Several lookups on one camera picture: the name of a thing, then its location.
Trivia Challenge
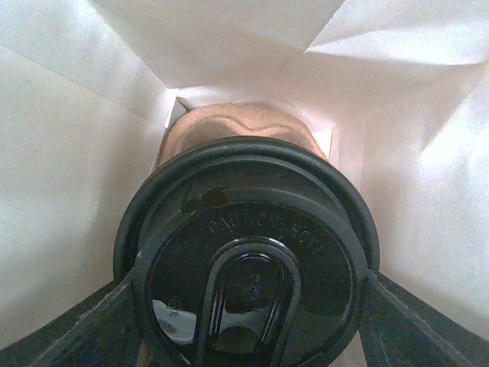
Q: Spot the small brown paper bag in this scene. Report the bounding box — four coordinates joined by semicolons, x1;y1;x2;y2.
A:
1;1;488;350

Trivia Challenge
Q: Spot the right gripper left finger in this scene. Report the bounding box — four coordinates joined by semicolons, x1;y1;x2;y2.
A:
1;274;140;366

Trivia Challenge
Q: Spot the brown pulp cup carrier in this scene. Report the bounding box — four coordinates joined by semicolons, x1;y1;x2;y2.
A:
154;103;327;167

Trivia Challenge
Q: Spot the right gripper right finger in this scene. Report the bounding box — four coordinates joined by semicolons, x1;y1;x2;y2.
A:
360;271;488;366

